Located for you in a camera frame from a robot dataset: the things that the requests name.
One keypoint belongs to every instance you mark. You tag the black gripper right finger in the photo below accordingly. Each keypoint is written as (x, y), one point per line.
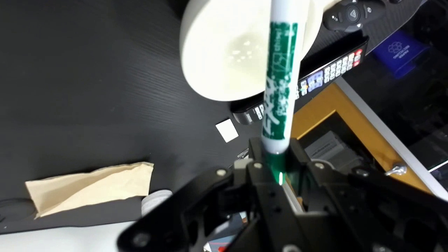
(365, 210)

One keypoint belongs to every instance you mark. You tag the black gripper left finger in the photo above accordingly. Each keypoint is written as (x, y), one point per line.
(188, 219)

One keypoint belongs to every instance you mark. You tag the green and white marker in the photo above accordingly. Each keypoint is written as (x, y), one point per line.
(286, 34)

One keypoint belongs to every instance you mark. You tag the white bowl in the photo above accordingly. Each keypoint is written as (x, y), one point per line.
(223, 48)

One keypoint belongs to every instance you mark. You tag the small white paper label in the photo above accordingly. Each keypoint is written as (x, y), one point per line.
(227, 130)

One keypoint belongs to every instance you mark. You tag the white vase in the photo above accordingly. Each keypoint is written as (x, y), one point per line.
(155, 199)

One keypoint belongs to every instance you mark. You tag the long black remote control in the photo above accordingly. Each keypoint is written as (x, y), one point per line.
(317, 70)

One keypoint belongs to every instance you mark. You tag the yellow wooden door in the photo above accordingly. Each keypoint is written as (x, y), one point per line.
(387, 149)

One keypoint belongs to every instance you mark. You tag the tan paper napkin right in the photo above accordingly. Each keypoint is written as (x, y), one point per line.
(68, 192)

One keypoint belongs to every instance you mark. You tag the small black remote control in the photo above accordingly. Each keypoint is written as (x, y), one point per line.
(351, 16)

